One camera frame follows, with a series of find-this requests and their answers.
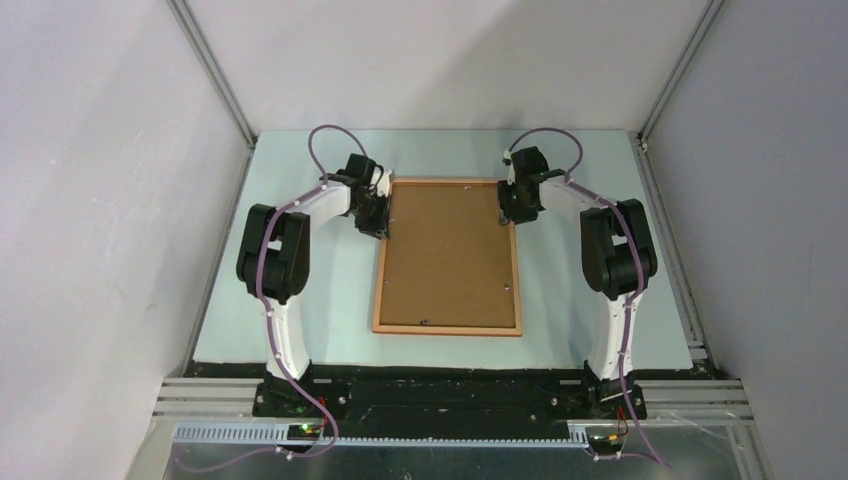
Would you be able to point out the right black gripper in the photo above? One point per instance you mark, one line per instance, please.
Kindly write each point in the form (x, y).
(506, 211)

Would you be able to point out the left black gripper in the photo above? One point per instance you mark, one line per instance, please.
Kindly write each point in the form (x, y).
(380, 227)

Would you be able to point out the brown backing board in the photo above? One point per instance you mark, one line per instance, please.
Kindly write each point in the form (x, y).
(447, 255)

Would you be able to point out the wooden picture frame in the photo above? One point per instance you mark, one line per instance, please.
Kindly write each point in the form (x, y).
(378, 298)

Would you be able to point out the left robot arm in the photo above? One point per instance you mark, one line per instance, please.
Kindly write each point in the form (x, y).
(274, 256)

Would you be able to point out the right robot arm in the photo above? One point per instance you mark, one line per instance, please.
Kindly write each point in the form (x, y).
(617, 255)

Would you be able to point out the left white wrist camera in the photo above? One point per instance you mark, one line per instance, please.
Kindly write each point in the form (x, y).
(382, 184)

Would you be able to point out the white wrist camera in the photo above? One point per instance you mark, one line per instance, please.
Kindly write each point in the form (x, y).
(382, 184)
(507, 160)

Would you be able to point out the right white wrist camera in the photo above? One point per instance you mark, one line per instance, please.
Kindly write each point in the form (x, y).
(507, 160)

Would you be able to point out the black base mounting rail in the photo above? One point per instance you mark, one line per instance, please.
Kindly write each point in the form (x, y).
(418, 402)

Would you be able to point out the left aluminium corner post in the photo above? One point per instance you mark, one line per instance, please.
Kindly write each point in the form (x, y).
(200, 45)

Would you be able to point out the aluminium corner post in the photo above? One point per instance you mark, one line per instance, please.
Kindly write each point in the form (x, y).
(200, 45)
(687, 55)

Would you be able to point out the grey cable duct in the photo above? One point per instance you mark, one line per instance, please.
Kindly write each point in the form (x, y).
(298, 434)

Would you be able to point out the right aluminium corner post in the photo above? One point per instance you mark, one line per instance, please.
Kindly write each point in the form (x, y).
(687, 55)

